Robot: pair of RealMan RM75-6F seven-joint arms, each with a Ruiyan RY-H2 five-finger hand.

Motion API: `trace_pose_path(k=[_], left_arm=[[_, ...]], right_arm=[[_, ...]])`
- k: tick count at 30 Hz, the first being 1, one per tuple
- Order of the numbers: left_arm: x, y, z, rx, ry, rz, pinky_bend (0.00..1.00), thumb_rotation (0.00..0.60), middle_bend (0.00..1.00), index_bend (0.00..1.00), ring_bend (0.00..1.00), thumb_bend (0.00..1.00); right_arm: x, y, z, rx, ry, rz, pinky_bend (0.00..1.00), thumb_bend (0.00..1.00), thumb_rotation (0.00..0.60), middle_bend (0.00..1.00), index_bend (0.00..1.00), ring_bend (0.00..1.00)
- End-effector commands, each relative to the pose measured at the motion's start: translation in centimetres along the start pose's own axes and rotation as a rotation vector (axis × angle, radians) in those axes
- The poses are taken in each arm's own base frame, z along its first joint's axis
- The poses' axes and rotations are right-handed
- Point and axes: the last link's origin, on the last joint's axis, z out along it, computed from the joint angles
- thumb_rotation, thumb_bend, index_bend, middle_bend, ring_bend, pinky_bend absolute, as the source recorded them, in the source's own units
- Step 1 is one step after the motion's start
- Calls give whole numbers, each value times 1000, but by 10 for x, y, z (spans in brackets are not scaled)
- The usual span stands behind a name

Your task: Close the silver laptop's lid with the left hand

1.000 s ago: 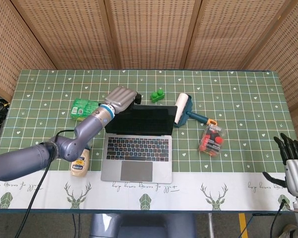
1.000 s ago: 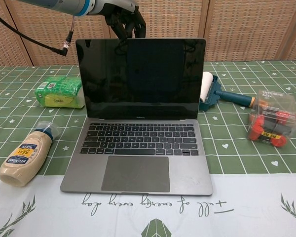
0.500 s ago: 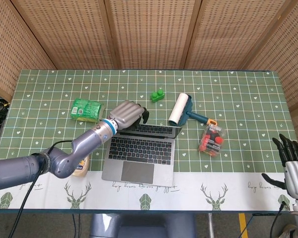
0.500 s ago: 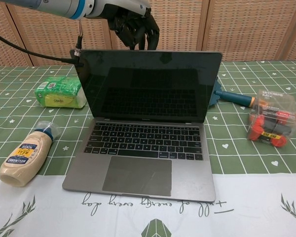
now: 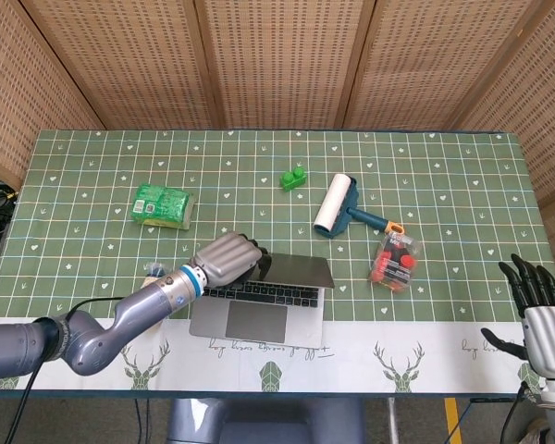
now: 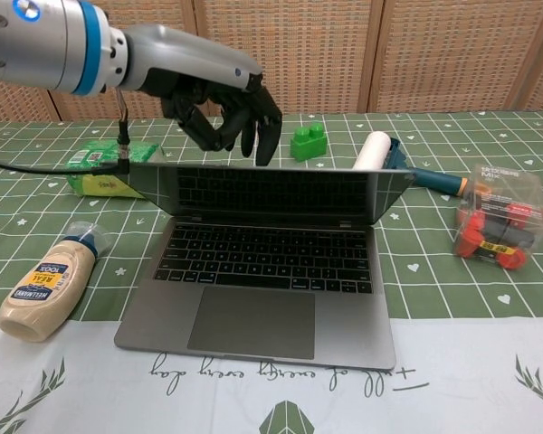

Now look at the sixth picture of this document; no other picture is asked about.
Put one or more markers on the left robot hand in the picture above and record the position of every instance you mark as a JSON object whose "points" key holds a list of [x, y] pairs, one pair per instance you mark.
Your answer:
{"points": [[194, 59]]}

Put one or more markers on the grey laptop computer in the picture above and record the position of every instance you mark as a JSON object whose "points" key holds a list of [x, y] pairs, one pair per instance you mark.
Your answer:
{"points": [[258, 271]]}

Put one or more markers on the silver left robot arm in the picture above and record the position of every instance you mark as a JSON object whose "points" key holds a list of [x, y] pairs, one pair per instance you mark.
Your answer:
{"points": [[45, 40]]}

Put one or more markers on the green toy building block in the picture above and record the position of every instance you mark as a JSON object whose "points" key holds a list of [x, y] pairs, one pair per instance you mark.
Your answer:
{"points": [[308, 141]]}

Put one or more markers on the green tissue pack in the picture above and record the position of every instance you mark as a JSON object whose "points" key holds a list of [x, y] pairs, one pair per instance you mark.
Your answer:
{"points": [[104, 181]]}

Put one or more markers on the teal lint roller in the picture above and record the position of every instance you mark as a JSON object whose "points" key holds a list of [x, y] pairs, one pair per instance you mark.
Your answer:
{"points": [[380, 153]]}

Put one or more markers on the mayonnaise squeeze bottle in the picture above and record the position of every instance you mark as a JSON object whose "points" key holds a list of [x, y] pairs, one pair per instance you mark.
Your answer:
{"points": [[50, 282]]}

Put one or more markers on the clear box with orange toy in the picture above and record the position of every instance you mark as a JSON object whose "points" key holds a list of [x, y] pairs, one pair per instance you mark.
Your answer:
{"points": [[502, 219]]}

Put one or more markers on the green checkered tablecloth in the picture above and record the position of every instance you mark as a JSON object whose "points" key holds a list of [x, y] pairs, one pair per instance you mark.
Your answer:
{"points": [[434, 316]]}

